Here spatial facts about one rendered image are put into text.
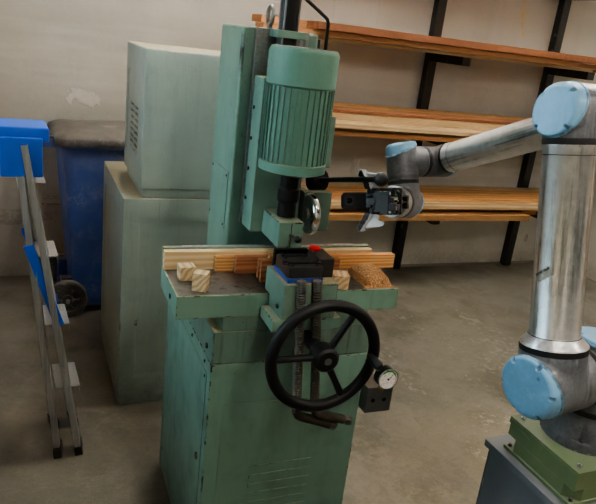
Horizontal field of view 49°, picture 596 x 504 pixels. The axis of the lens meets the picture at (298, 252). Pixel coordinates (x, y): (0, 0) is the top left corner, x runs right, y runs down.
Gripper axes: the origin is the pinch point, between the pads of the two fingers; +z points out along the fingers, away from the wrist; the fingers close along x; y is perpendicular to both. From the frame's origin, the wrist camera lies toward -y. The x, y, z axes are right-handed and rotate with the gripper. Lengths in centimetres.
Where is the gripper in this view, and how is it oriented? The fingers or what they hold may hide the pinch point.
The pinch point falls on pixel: (356, 200)
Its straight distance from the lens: 162.5
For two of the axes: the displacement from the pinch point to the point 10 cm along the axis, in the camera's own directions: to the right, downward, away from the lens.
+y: 8.9, 0.4, -4.6
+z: -4.6, 0.5, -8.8
